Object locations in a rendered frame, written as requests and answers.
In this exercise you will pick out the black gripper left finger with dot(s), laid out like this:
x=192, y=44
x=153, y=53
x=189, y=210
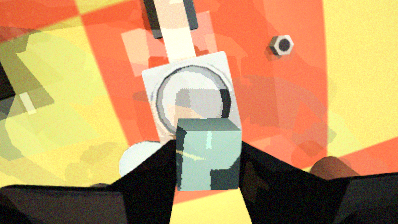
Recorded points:
x=145, y=195

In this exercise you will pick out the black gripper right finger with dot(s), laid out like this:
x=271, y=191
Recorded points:
x=275, y=192

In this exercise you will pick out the white hex nut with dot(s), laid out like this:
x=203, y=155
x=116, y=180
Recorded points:
x=281, y=45

